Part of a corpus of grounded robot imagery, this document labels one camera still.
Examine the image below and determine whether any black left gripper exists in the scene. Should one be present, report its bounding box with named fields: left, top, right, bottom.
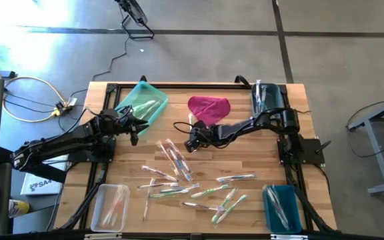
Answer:
left=110, top=108, right=150, bottom=147

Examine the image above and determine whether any blue toothbrush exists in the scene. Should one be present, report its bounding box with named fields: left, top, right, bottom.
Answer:
left=167, top=149, right=193, bottom=182
left=268, top=189, right=291, bottom=231
left=159, top=183, right=201, bottom=194
left=216, top=173, right=257, bottom=183
left=265, top=185, right=289, bottom=229
left=263, top=185, right=286, bottom=224

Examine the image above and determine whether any magenta cloth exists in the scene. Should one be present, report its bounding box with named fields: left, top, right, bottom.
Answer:
left=187, top=95, right=231, bottom=127

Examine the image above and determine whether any light turquoise plastic bin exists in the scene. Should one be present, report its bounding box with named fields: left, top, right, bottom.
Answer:
left=113, top=81, right=169, bottom=137

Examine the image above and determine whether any yellow power splitter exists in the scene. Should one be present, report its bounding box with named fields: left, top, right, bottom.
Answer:
left=52, top=97, right=79, bottom=117

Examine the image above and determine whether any grey-blue plastic bin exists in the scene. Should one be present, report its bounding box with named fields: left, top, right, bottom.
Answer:
left=251, top=83, right=285, bottom=118

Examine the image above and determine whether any clear plastic bin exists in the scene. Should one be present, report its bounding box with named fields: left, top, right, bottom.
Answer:
left=90, top=183, right=131, bottom=233

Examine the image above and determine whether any black desk beam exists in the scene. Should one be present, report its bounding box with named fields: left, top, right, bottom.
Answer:
left=0, top=146, right=69, bottom=184

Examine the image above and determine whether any black floor fan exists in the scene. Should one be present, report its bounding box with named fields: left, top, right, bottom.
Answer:
left=114, top=0, right=155, bottom=40

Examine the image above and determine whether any white printed box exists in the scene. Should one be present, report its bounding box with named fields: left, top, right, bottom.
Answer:
left=20, top=155, right=69, bottom=197

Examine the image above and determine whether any teal blue plastic bin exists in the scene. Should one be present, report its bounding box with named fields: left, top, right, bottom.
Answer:
left=263, top=185, right=303, bottom=234

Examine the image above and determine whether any yellow can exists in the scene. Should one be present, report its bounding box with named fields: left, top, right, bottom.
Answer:
left=7, top=199, right=31, bottom=219

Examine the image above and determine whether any grey metal table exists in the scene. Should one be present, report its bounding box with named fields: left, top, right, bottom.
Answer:
left=347, top=94, right=384, bottom=197

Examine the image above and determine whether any black power cable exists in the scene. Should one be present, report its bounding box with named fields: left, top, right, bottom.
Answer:
left=91, top=35, right=129, bottom=82

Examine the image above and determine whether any black cable bundle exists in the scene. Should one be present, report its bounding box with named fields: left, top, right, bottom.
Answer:
left=60, top=165, right=111, bottom=231
left=285, top=165, right=338, bottom=233

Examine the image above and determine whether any yellow cable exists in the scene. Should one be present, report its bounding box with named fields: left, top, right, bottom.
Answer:
left=2, top=75, right=67, bottom=123

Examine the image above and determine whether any silver metal bracket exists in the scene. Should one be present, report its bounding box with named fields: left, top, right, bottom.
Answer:
left=270, top=234, right=309, bottom=240
left=84, top=233, right=123, bottom=240

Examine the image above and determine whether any black front rail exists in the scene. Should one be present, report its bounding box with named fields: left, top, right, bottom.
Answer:
left=0, top=229, right=384, bottom=240

